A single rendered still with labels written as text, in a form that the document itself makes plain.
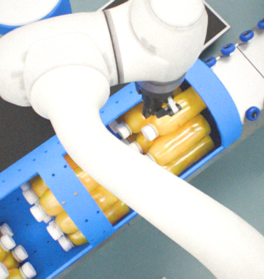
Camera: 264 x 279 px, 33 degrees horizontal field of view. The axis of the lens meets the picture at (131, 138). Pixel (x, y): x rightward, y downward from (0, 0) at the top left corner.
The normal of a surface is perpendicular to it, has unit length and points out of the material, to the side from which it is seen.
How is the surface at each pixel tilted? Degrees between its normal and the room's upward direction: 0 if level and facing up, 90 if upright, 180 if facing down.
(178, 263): 0
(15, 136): 0
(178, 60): 87
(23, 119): 0
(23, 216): 22
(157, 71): 88
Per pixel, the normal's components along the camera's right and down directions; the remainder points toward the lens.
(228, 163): 0.01, -0.25
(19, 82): 0.09, 0.52
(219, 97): 0.22, 0.02
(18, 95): 0.16, 0.78
